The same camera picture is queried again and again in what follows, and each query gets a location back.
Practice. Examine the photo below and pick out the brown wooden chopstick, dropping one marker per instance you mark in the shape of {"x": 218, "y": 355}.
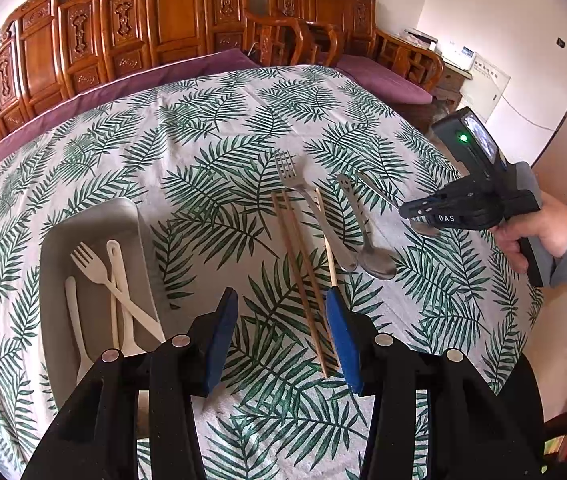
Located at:
{"x": 301, "y": 290}
{"x": 301, "y": 255}

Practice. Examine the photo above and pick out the white desk device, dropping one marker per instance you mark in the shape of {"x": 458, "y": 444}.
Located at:
{"x": 421, "y": 37}

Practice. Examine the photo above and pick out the carved wooden armchair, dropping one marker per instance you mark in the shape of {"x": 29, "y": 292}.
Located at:
{"x": 343, "y": 10}

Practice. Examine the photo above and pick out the person's right hand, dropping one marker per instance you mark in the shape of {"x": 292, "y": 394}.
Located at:
{"x": 538, "y": 230}

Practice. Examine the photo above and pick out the white wall panel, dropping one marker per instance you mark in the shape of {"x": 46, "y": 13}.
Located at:
{"x": 488, "y": 90}

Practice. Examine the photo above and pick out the grey metal tray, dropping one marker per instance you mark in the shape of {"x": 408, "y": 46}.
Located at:
{"x": 98, "y": 280}

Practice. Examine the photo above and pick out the metal fork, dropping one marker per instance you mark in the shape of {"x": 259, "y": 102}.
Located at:
{"x": 313, "y": 210}

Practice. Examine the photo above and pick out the white device with screen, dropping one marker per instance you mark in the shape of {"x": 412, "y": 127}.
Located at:
{"x": 456, "y": 55}

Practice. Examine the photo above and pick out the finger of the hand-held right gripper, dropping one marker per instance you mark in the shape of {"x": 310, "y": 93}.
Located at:
{"x": 416, "y": 211}

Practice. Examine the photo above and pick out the purple armchair cushion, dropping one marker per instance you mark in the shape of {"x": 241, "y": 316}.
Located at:
{"x": 388, "y": 80}

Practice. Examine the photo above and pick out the carved wooden sofa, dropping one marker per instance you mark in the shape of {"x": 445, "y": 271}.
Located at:
{"x": 113, "y": 35}

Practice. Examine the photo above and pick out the leaf-printed tablecloth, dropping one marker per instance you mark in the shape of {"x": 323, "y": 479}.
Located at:
{"x": 243, "y": 125}

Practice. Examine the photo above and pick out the cream plastic fork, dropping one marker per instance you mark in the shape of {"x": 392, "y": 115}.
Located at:
{"x": 108, "y": 287}

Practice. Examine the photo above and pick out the wooden side table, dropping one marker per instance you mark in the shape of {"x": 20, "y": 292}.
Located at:
{"x": 451, "y": 82}

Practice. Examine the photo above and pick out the brown cardboard sheet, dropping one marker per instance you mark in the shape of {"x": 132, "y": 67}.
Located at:
{"x": 563, "y": 160}

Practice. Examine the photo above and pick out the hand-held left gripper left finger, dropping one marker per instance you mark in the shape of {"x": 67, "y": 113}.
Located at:
{"x": 221, "y": 332}

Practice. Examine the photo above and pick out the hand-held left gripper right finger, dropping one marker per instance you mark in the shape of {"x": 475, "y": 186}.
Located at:
{"x": 343, "y": 340}

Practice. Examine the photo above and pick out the plain metal spoon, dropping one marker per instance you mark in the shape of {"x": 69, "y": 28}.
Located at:
{"x": 378, "y": 189}

